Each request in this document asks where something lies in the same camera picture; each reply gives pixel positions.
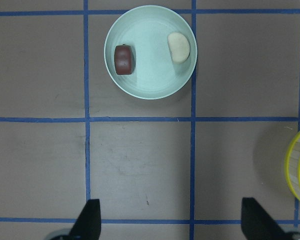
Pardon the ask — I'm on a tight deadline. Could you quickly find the dark red bun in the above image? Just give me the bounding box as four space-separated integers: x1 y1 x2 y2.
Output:
114 44 135 75

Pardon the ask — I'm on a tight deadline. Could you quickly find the mint green round plate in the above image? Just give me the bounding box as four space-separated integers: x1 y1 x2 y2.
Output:
104 5 198 100

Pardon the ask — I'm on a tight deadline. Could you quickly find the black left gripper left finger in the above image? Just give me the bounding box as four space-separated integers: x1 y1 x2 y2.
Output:
69 199 101 240

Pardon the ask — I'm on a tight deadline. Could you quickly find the white half-round bun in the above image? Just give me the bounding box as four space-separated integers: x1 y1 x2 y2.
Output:
167 32 190 64

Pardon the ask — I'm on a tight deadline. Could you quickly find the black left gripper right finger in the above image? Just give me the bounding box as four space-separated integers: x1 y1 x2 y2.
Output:
241 197 290 240

